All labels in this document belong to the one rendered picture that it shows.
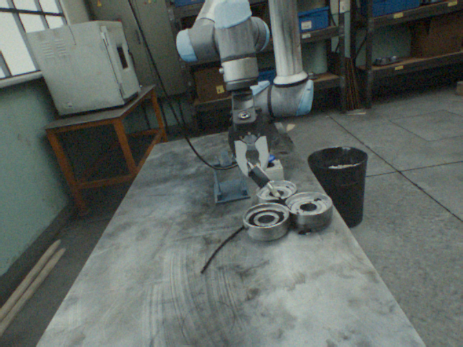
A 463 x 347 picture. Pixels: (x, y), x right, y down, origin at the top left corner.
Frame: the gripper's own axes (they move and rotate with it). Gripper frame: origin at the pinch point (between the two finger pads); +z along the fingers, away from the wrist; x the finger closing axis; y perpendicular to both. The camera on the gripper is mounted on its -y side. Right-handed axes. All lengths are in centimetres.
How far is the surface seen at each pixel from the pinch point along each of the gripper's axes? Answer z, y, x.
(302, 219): 11.1, -5.6, -8.6
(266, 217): 11.4, -1.3, -1.1
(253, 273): 15.4, -17.0, 3.5
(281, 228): 11.5, -7.8, -3.7
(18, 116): -18, 169, 159
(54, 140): 4, 182, 146
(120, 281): 15.3, -13.4, 31.2
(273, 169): 5.9, 19.7, -5.9
